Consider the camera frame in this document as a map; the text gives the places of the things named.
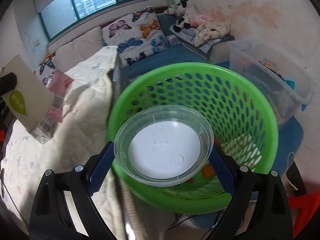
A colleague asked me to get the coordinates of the pink plush toy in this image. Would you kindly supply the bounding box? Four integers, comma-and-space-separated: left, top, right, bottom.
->
191, 14, 213, 27

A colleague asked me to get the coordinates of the white quilted printed blanket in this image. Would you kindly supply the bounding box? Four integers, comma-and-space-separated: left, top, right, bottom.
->
0, 45, 125, 240

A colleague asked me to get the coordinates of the red plastic stool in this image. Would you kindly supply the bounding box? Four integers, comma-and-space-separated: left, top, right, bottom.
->
287, 192, 316, 239

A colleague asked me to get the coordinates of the green framed window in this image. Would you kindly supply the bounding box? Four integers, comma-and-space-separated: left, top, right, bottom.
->
37, 0, 160, 40

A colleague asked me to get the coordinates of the white and blue milk carton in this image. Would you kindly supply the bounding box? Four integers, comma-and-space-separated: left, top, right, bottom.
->
32, 115, 54, 144

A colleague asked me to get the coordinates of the green plastic basket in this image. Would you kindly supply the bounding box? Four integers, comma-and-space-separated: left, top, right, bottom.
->
107, 62, 279, 214

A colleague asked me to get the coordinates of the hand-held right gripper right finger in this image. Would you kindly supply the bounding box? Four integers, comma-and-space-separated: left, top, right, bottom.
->
209, 147, 293, 240

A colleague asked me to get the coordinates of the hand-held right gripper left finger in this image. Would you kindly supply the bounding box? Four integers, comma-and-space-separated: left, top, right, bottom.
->
29, 141, 115, 240

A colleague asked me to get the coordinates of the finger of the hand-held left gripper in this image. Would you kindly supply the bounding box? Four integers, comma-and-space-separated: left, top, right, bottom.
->
0, 72, 18, 97

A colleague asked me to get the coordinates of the spotted cream plush toy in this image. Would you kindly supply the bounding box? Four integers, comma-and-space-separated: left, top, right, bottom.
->
194, 17, 232, 47

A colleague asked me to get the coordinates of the pink snack packet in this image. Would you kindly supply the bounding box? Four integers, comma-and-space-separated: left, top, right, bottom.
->
46, 70, 75, 123

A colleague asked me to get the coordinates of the plain beige pillow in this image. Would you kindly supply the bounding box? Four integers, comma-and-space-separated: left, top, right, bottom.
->
46, 26, 104, 65

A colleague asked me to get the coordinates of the butterfly print pillow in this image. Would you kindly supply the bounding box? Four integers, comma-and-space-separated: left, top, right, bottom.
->
101, 6, 170, 67
32, 55, 57, 85

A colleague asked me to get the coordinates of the beige paper cup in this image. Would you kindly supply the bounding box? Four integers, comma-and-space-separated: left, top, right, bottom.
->
0, 55, 55, 133

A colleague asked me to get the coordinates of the clear plastic bowl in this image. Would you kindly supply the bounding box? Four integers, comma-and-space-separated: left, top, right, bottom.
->
114, 105, 215, 187

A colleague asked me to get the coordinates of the clear plastic storage box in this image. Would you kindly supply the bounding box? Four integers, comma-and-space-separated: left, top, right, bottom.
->
226, 39, 315, 125

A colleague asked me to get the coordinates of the black and white cow plush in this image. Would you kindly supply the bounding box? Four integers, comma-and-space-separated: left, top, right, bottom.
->
164, 0, 198, 32

